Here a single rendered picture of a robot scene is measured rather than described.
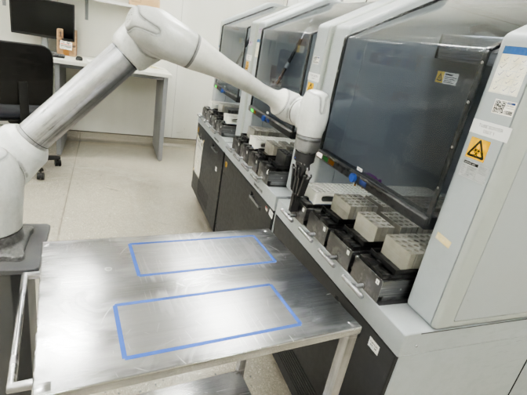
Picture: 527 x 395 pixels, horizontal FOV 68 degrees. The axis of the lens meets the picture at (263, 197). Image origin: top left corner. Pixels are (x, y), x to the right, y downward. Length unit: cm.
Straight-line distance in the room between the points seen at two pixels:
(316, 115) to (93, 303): 89
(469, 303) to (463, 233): 21
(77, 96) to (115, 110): 352
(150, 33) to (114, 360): 79
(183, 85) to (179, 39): 369
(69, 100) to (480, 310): 128
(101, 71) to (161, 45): 24
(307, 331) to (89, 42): 423
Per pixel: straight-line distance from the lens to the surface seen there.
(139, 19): 114
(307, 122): 135
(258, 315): 83
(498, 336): 135
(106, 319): 80
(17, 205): 121
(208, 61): 118
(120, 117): 483
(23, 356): 143
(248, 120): 235
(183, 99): 485
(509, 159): 98
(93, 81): 129
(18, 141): 133
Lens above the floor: 133
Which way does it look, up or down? 21 degrees down
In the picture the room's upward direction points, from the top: 10 degrees clockwise
